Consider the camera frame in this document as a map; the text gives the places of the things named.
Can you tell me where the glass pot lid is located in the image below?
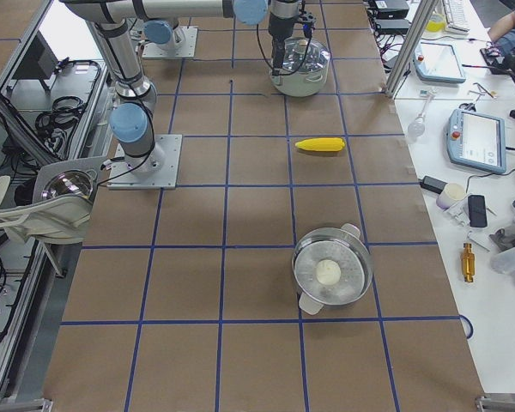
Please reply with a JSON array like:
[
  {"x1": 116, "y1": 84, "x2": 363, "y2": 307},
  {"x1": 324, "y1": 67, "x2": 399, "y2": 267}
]
[{"x1": 282, "y1": 37, "x2": 330, "y2": 74}]

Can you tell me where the yellow toy corn cob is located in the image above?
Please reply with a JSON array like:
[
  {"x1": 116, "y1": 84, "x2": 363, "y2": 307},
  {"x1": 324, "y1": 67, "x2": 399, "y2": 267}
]
[{"x1": 295, "y1": 137, "x2": 346, "y2": 152}]

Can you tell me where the person forearm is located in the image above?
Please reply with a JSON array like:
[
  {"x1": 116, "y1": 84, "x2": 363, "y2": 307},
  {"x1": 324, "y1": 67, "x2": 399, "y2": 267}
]
[{"x1": 488, "y1": 10, "x2": 515, "y2": 42}]

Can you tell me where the white steel cooking pot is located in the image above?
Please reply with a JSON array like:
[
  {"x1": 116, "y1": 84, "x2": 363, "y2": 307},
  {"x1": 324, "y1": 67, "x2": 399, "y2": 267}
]
[{"x1": 270, "y1": 37, "x2": 330, "y2": 97}]

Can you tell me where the steel steamer pot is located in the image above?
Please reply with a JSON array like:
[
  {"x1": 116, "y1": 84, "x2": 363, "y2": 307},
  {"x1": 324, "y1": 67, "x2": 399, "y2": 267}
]
[{"x1": 292, "y1": 223, "x2": 373, "y2": 315}]

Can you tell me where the upper blue teach pendant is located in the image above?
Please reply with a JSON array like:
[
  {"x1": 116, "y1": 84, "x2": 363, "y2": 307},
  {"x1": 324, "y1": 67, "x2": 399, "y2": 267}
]
[{"x1": 413, "y1": 42, "x2": 466, "y2": 84}]

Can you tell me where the blue teach pendant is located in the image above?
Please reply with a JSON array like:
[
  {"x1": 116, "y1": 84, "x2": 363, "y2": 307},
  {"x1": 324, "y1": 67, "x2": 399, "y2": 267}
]
[
  {"x1": 445, "y1": 109, "x2": 506, "y2": 174},
  {"x1": 413, "y1": 42, "x2": 466, "y2": 84}
]

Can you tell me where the clear light bulb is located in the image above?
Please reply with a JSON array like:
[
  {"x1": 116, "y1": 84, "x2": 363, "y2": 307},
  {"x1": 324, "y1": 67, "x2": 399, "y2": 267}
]
[{"x1": 407, "y1": 112, "x2": 426, "y2": 141}]

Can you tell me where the white keyboard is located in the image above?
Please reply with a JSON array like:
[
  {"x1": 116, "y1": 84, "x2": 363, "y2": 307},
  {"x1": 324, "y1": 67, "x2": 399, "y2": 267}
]
[{"x1": 440, "y1": 0, "x2": 470, "y2": 34}]

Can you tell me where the black power adapter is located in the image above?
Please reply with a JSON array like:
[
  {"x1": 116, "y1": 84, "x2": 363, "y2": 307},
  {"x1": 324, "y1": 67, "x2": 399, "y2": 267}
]
[{"x1": 419, "y1": 175, "x2": 447, "y2": 194}]

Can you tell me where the lower blue teach pendant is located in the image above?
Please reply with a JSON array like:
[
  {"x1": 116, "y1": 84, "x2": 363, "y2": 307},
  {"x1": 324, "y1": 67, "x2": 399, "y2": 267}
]
[{"x1": 445, "y1": 109, "x2": 506, "y2": 174}]

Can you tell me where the white cup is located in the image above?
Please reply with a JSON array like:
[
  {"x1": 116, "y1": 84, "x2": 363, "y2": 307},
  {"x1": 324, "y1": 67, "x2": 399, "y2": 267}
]
[{"x1": 436, "y1": 183, "x2": 467, "y2": 210}]

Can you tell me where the white steamed bun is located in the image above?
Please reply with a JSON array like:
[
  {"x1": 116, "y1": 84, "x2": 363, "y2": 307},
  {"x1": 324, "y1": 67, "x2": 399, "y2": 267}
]
[{"x1": 315, "y1": 259, "x2": 342, "y2": 286}]

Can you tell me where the black phone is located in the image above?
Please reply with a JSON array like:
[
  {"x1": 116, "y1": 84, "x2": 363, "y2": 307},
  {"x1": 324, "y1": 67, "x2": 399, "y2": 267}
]
[{"x1": 468, "y1": 195, "x2": 488, "y2": 228}]

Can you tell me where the gold brass fitting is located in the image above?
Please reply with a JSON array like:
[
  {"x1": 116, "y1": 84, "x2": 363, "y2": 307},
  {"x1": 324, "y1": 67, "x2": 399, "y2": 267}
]
[{"x1": 460, "y1": 242, "x2": 475, "y2": 283}]

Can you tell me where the aluminium frame post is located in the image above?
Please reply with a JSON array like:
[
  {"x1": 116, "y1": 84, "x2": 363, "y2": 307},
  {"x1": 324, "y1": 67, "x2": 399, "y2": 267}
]
[{"x1": 384, "y1": 0, "x2": 437, "y2": 98}]

